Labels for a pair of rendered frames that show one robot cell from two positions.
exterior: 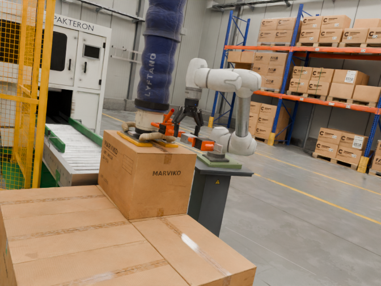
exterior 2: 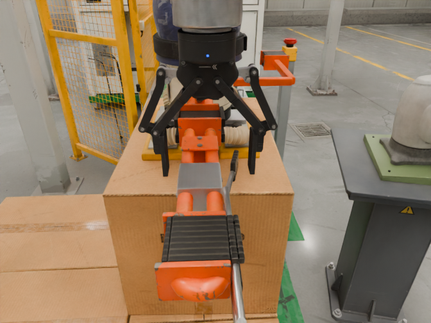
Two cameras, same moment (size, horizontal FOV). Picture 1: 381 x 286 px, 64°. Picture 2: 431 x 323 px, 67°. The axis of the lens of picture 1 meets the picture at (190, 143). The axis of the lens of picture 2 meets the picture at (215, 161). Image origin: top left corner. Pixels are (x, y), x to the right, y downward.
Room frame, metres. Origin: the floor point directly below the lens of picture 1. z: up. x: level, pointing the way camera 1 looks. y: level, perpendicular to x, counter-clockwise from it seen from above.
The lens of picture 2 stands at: (1.29, -0.23, 1.34)
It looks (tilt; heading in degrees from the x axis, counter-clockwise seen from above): 30 degrees down; 34
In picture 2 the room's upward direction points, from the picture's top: straight up
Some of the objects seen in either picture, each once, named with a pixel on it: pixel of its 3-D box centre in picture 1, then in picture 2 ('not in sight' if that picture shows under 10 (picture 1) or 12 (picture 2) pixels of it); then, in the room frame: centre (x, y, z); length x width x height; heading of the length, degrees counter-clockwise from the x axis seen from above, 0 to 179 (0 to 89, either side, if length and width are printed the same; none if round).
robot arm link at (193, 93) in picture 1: (193, 93); (206, 4); (1.65, 0.03, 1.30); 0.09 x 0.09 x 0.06
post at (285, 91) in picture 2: not in sight; (280, 131); (3.02, 0.47, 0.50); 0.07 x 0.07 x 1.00; 37
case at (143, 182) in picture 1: (143, 169); (202, 189); (1.97, 0.28, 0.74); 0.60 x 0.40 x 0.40; 35
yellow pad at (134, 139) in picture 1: (134, 136); (167, 123); (1.92, 0.37, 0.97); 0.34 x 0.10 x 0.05; 37
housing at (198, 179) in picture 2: (188, 139); (199, 187); (1.60, 0.01, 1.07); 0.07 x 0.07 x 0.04; 37
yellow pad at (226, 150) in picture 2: (159, 137); (234, 122); (2.03, 0.21, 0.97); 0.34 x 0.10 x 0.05; 37
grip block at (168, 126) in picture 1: (168, 129); (199, 124); (1.78, 0.14, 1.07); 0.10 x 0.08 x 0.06; 127
